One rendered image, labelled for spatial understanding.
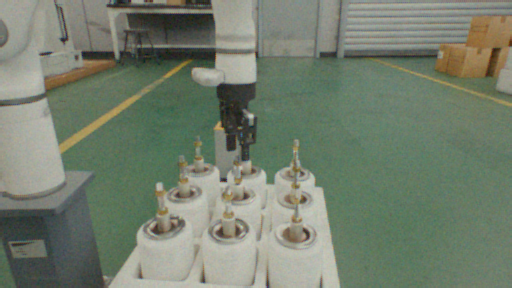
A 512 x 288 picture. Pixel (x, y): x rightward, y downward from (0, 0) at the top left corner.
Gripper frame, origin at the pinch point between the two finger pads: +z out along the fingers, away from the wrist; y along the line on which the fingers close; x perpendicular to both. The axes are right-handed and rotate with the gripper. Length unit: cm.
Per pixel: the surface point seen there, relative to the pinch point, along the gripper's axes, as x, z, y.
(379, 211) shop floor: -55, 35, 10
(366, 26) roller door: -369, -16, 360
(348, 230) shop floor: -39, 35, 6
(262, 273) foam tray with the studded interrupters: 1.8, 17.6, -15.5
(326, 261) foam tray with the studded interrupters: -10.3, 17.5, -18.0
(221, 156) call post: -5.6, 12.4, 25.9
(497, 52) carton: -355, 7, 153
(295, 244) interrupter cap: -2.4, 10.2, -19.2
